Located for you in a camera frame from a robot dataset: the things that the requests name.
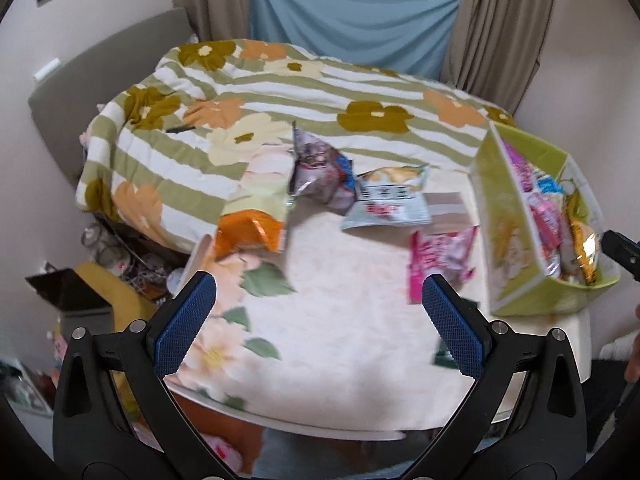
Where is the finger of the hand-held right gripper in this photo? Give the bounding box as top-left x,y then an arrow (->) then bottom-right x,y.
601,230 -> 640,281

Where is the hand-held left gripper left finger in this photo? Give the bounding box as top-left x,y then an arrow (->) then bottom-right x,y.
52,271 -> 231,480

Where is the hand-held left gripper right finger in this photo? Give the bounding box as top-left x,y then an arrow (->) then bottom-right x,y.
405,275 -> 587,480

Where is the pink snack packet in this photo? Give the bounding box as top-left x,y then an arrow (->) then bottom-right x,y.
407,226 -> 479,305

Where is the pile of mixed snack packets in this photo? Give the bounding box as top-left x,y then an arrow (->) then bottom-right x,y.
502,140 -> 601,286

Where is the green cardboard box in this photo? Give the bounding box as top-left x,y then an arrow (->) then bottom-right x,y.
472,121 -> 621,317

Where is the orange snack packet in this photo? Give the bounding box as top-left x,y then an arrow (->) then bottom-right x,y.
214,210 -> 287,261

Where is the pale blue snack packet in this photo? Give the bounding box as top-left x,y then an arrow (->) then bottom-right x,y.
341,162 -> 433,231

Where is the grey purple snack packet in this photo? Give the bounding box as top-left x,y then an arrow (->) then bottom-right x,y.
287,121 -> 358,210

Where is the person's right hand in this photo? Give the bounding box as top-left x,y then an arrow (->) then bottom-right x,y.
625,305 -> 640,383

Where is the yellow cardboard box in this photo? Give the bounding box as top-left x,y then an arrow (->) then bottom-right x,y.
75,262 -> 166,361

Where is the dark grey storage box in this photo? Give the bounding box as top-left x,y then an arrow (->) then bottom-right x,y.
25,269 -> 116,361

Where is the cream floral tablecloth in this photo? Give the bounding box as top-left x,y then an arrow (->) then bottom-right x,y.
165,140 -> 591,423

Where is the clear glass jar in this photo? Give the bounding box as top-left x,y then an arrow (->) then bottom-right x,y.
80,222 -> 131,273

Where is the white low table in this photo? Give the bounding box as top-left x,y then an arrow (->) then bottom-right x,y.
165,230 -> 593,443

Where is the pale pink soft toy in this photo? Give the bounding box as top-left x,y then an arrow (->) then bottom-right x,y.
80,102 -> 108,146

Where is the beige curtain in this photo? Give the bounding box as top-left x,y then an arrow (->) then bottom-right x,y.
170,0 -> 258,43
440,0 -> 561,116

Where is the green striped floral blanket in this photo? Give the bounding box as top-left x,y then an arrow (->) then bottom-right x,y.
75,39 -> 516,256

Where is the grey bed headboard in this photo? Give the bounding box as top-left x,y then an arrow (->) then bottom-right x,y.
27,7 -> 193,186

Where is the light blue hanging cloth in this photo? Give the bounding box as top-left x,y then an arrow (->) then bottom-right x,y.
249,0 -> 463,78

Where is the white wall socket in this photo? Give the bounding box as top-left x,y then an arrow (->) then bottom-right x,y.
34,59 -> 62,81

